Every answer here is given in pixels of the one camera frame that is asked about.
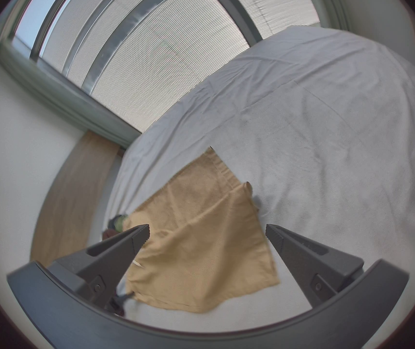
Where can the tan shorts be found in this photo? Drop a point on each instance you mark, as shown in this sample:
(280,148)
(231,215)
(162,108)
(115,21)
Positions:
(200,238)

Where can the brown garment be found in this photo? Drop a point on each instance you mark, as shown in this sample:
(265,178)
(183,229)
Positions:
(110,234)

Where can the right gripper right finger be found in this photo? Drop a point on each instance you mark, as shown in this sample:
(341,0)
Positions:
(320,267)

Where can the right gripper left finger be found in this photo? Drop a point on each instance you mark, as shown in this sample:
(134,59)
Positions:
(102,264)

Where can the window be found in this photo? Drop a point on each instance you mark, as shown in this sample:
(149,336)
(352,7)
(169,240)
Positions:
(156,42)

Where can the bed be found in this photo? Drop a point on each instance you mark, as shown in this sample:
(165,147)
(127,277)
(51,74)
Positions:
(320,122)

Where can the green garment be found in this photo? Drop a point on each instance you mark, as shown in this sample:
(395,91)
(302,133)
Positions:
(122,223)

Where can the grey-green curtain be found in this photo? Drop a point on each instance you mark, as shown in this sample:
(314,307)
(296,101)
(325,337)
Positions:
(65,93)
(325,2)

